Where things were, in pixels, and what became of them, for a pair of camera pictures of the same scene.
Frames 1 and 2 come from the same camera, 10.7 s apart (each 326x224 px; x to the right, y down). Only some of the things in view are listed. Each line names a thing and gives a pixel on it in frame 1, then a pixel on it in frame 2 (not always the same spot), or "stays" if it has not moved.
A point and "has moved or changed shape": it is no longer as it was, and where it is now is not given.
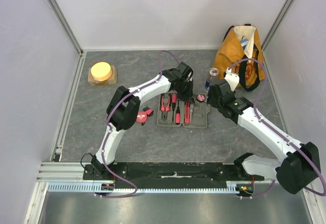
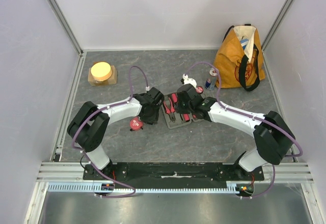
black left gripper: [188, 96] -> [154, 119]
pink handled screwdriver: [178, 115] -> [186, 117]
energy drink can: [211, 79] stays
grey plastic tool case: [173, 111] has moved or changed shape
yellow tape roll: [101, 71] stays
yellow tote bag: [241, 53] stays
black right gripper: [212, 96] -> [187, 112]
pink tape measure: [141, 117] has moved or changed shape
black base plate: [172, 172] stays
